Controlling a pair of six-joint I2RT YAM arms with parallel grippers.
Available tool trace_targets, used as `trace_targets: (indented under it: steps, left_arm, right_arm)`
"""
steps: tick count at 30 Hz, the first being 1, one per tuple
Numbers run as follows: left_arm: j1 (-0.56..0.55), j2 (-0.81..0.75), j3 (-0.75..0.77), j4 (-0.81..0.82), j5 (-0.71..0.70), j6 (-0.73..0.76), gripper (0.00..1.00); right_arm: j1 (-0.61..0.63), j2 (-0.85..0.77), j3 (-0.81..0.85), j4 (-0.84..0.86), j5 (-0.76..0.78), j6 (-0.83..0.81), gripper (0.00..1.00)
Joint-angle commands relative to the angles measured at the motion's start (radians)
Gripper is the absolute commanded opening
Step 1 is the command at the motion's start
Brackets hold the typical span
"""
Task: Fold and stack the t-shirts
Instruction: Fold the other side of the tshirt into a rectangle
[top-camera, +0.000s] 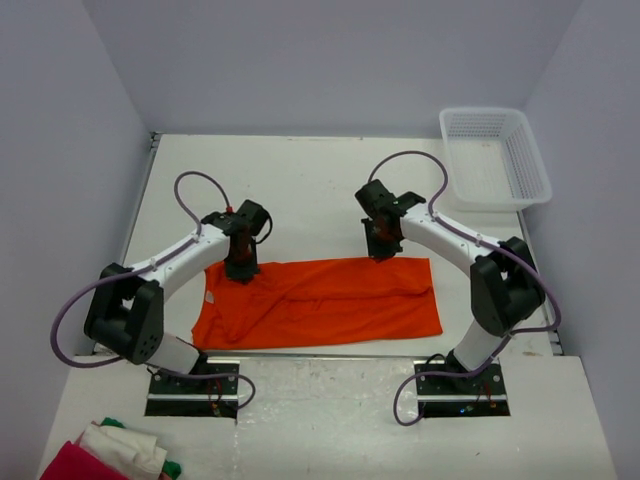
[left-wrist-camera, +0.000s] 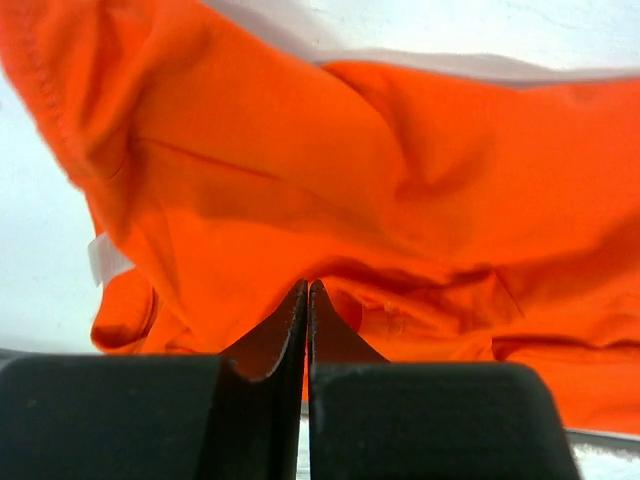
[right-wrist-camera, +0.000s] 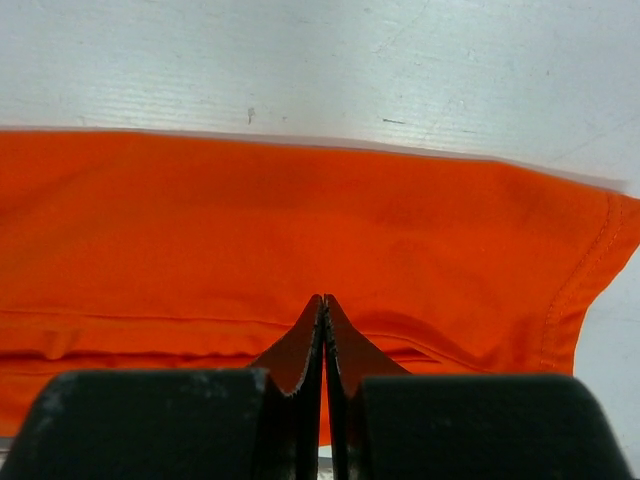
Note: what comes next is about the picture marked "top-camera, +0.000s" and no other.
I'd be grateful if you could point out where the orange t shirt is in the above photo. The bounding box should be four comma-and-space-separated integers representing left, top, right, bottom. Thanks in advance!
192, 257, 443, 350

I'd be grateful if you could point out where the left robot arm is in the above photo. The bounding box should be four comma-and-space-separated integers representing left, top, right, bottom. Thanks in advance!
84, 200, 272, 393

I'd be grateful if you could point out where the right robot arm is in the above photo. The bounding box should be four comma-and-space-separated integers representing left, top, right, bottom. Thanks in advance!
355, 180, 546, 393

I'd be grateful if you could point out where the white plastic basket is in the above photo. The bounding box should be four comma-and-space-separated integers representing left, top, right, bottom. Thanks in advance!
439, 107, 552, 212

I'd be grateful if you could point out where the green folded shirt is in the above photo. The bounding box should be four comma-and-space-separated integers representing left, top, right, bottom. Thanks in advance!
100, 417, 182, 479

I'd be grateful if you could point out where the white folded shirt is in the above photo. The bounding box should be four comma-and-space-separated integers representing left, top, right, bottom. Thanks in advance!
79, 424, 167, 479

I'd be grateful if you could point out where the pink folded shirt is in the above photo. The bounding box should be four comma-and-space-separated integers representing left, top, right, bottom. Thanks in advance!
40, 442, 126, 480

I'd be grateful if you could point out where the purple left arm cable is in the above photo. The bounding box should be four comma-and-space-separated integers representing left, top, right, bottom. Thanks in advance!
51, 171, 257, 412

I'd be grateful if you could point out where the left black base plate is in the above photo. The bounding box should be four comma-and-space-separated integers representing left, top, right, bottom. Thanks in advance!
144, 360, 240, 420

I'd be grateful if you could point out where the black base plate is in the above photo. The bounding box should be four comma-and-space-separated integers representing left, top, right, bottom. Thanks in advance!
144, 360, 240, 420
414, 360, 511, 419

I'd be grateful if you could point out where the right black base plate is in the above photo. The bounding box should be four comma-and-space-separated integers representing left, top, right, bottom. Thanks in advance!
414, 360, 511, 419

